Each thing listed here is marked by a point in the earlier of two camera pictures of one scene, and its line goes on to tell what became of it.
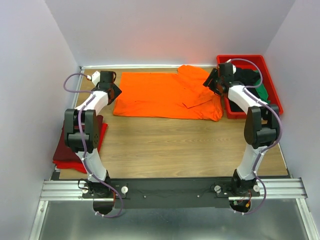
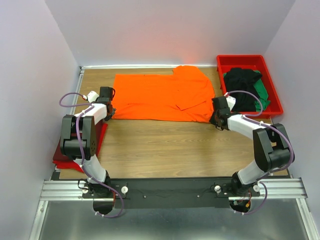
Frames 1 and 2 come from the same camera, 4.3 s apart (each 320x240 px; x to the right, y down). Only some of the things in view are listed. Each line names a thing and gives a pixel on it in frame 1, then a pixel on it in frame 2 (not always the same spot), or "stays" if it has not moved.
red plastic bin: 257,62 stays
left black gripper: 114,90 -> 110,111
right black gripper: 214,81 -> 216,120
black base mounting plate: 170,193 stays
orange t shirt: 180,95 stays
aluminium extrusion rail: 270,189 stays
